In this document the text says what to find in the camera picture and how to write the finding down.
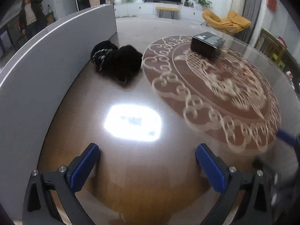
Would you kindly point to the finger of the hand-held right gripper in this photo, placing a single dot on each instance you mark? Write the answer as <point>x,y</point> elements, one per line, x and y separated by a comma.
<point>287,137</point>

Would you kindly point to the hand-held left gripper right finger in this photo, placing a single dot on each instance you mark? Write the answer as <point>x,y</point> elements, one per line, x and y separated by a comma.
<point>211,168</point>

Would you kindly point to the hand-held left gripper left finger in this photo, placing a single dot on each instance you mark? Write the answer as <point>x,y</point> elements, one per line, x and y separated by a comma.
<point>84,166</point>

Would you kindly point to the wooden desktop with cloud pattern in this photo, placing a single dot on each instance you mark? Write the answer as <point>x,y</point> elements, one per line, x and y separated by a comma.
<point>140,180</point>

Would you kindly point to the grey partition board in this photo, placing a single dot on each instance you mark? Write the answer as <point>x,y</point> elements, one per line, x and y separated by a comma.
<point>46,70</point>

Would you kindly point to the black velvet scrunchie white trim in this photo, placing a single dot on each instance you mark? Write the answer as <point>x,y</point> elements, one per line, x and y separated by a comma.
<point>126,61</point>

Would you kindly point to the black box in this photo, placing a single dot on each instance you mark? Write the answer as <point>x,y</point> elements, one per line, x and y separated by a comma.
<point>204,46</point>

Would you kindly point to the yellow lounge chair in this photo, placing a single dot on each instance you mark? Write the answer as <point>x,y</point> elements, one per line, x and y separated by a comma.
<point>222,21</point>

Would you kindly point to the grey curtain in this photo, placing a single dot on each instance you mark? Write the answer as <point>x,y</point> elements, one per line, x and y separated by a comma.
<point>254,7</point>

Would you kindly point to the large potted plant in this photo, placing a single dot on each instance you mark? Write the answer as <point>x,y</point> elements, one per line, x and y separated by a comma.
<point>202,1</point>

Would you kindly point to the yellow wooden bench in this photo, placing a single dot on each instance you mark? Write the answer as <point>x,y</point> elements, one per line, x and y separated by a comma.
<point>167,8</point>

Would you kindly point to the white door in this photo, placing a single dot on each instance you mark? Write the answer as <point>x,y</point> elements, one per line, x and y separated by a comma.
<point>68,0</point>

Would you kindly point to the white media console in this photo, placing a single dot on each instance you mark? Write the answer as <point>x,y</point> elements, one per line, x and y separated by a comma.
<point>145,9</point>

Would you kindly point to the small potted plant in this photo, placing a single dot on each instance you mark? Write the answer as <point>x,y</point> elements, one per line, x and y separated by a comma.
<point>186,0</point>

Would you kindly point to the red wall hanging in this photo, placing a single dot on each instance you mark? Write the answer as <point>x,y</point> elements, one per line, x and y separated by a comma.
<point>271,1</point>

